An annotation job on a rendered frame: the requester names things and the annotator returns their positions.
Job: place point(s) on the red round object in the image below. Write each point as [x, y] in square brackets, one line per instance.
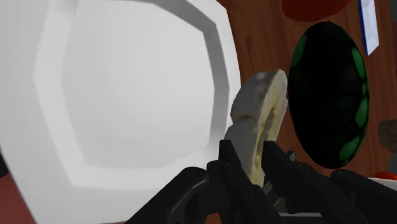
[313, 9]

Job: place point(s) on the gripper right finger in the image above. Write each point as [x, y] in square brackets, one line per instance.
[310, 189]

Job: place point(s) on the red and white object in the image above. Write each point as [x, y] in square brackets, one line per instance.
[386, 178]

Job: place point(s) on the white plate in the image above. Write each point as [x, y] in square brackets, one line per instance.
[118, 105]

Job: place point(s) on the white cheese wedge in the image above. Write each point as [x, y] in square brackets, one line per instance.
[257, 124]

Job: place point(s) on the dark green patterned bowl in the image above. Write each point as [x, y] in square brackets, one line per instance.
[328, 96]

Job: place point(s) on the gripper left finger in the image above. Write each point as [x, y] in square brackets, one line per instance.
[235, 186]

